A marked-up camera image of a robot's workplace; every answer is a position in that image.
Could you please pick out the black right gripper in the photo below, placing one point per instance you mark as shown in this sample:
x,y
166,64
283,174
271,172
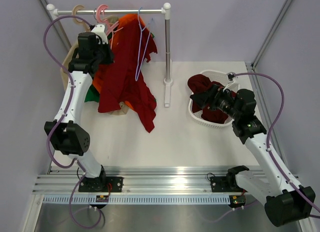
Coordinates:
x,y
216,93

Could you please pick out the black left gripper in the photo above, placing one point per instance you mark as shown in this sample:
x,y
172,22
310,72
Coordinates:
x,y
109,56

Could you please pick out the pink plastic hanger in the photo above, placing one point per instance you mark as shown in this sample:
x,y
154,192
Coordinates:
x,y
112,28

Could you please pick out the dark red t shirt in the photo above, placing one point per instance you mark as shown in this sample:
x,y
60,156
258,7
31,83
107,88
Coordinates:
x,y
145,104

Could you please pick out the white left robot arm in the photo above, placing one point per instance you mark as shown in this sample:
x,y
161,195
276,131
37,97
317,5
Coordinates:
x,y
67,142

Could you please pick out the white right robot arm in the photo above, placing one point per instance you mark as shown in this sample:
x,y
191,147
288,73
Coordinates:
x,y
284,198

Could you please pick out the dark red shirt in basket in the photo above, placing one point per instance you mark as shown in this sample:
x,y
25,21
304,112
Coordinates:
x,y
198,84

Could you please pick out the orange t shirt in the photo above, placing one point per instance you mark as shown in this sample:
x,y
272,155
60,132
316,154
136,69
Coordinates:
x,y
116,82

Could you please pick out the green t shirt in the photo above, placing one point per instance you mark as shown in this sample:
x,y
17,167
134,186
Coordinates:
x,y
146,47

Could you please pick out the beige t shirt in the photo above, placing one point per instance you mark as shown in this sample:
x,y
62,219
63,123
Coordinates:
x,y
66,65

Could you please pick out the white plastic laundry basket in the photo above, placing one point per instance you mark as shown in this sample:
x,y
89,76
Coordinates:
x,y
214,76

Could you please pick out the white metal clothes rack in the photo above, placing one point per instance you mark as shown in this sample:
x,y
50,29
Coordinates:
x,y
166,12

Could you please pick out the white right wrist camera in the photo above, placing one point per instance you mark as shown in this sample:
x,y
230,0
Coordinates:
x,y
232,79

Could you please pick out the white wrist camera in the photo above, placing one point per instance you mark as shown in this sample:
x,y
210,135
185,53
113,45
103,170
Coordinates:
x,y
232,79
100,30

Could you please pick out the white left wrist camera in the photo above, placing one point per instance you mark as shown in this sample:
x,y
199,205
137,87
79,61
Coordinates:
x,y
100,30

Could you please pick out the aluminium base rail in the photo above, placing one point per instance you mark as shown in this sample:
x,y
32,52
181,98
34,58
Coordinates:
x,y
136,180

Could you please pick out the white slotted cable duct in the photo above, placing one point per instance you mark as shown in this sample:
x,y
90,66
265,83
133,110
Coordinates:
x,y
151,200

